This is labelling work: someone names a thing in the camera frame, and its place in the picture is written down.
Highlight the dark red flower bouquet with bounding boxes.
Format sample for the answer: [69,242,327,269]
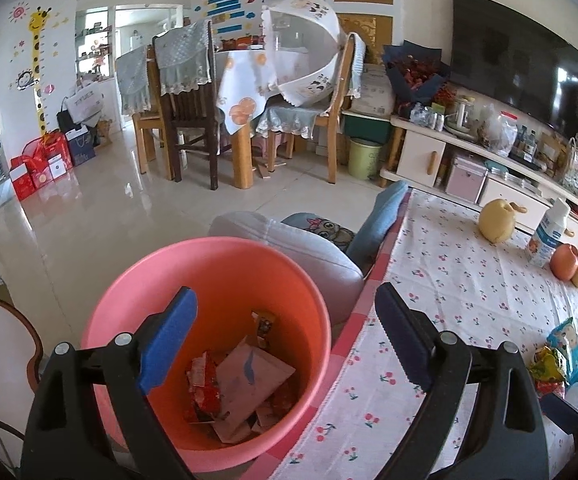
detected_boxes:
[381,40,451,106]

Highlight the wooden dining table with cloth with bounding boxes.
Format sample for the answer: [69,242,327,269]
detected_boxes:
[215,49,287,190]

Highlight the giraffe height wall sticker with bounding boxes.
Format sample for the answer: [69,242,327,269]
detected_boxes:
[9,4,75,138]

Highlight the electric kettle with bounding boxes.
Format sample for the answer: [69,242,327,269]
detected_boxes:
[446,96,476,132]

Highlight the floral cherry tablecloth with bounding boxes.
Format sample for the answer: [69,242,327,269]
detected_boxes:
[248,191,578,479]

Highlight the red candy wrapper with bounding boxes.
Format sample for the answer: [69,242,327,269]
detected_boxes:
[534,379,566,399]

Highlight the white tv cabinet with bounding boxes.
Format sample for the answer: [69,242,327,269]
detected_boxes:
[380,116,578,234]

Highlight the yellow pear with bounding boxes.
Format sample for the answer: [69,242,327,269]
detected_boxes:
[478,198,516,244]

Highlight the pink plastic trash bucket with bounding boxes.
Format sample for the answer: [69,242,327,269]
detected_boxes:
[80,236,331,474]

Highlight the blue cartoon snack bag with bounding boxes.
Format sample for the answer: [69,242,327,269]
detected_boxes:
[546,316,578,385]

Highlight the white mesh food cover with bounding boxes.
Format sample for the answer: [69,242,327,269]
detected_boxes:
[262,0,345,107]

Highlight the clear plastic bag on cabinet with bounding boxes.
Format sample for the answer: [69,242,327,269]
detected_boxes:
[477,105,518,157]

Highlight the green waste bin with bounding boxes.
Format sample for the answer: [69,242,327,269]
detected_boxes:
[347,138,382,180]

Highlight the dark wooden chair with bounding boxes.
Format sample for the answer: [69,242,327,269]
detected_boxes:
[152,18,219,191]

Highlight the white blue milk bottle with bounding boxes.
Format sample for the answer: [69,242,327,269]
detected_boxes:
[526,198,570,268]

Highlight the blue cushion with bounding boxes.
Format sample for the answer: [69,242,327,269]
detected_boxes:
[347,180,409,274]

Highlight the cat pattern floor mat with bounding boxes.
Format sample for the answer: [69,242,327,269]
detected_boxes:
[283,212,355,252]

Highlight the pink storage box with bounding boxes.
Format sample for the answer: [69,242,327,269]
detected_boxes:
[446,154,488,204]

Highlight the black flat television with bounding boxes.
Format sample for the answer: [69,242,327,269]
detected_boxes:
[450,0,578,139]

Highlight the yellow green snack bag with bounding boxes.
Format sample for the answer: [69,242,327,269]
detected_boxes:
[528,346,567,384]

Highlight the white grey cushion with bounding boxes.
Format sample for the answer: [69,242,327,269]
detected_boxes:
[209,211,364,325]

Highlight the red apple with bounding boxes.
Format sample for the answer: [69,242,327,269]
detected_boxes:
[550,244,578,282]

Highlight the wooden dining chair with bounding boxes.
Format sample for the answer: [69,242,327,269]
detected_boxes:
[257,32,365,184]

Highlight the red snack wrapper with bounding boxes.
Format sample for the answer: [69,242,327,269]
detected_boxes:
[186,351,222,424]

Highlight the red gift boxes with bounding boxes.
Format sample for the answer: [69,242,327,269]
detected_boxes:
[10,126,95,202]

